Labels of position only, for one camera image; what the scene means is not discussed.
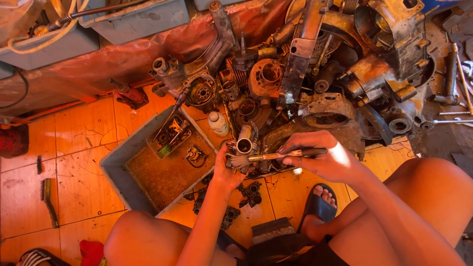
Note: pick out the person's left fingers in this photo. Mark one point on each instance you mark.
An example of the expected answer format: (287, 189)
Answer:
(223, 159)

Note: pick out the long metal rod tool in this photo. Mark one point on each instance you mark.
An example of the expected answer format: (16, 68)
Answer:
(462, 77)

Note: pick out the striped black sandal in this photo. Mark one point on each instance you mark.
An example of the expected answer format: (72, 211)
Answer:
(38, 258)

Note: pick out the small black brush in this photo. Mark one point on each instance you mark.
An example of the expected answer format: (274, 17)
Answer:
(39, 164)

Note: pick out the red round container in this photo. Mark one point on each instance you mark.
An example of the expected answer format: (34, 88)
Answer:
(13, 141)

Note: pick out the person's right leg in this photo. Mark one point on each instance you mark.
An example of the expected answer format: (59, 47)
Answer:
(428, 195)

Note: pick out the white plastic bottle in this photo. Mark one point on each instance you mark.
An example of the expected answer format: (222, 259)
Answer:
(218, 125)

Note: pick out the metal socket wrench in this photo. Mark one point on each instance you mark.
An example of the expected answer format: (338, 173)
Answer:
(449, 121)

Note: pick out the person's right foot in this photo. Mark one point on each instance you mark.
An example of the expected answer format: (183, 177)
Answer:
(327, 195)

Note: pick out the grey wooden block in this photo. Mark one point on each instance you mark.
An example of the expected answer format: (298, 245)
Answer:
(272, 229)

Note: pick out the grey-blue plastic bin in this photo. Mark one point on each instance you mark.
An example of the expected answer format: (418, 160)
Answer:
(44, 50)
(140, 20)

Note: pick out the red cloth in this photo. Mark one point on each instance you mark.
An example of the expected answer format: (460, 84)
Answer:
(91, 254)

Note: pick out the small tray of carburetor parts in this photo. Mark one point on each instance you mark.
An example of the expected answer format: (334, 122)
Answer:
(169, 136)

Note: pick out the person's left hand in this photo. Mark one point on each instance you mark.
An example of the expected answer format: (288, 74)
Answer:
(223, 175)

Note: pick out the person's right hand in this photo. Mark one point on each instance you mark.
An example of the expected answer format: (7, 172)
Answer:
(327, 164)

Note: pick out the black carburetor body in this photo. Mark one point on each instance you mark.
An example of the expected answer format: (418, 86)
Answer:
(251, 194)
(199, 201)
(230, 217)

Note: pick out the person's left leg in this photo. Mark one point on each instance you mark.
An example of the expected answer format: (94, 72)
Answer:
(144, 240)

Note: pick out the red power tool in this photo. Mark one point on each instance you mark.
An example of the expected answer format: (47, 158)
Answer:
(130, 96)

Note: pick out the black shorts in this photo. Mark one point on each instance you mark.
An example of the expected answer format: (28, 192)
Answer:
(295, 253)

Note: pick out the grimy metal carburetor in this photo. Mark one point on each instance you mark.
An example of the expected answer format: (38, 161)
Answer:
(244, 144)

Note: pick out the heap of greasy engine parts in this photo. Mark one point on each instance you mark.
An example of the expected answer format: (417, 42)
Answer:
(325, 66)

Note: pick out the person's leg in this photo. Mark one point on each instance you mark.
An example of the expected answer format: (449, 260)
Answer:
(428, 195)
(144, 240)

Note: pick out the grey plastic wash tray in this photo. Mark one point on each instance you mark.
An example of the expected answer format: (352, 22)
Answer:
(162, 177)

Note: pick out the black carburetor cover part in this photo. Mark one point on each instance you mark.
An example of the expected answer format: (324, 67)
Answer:
(195, 155)

